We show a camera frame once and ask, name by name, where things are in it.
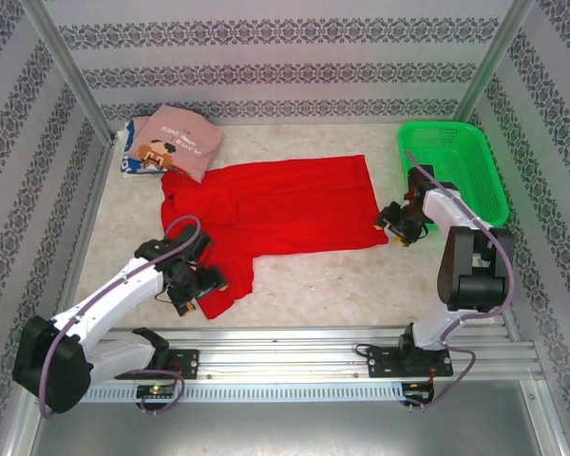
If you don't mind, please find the pink pixel-print t-shirt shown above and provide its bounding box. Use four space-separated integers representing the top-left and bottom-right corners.
126 104 226 184

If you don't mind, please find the small circuit board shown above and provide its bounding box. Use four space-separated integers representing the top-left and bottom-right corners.
136 384 180 400
402 381 436 399

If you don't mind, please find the aluminium mounting rail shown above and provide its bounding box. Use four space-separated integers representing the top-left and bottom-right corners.
26 325 547 386

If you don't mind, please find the green plastic basket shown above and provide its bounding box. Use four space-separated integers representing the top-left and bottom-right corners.
396 121 512 234

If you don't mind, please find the slotted grey cable duct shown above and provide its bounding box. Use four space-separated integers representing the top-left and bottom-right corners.
83 382 406 405

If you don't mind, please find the aluminium frame post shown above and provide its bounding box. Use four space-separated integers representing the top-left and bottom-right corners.
22 0 116 143
447 0 537 140

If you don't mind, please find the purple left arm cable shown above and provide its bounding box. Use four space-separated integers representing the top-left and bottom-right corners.
37 214 205 420

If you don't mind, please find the red t-shirt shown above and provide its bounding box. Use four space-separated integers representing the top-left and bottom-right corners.
160 154 390 321

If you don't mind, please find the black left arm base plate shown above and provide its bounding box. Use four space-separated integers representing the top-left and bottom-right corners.
163 348 200 381

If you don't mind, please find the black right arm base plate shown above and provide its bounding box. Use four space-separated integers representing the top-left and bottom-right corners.
365 344 452 380

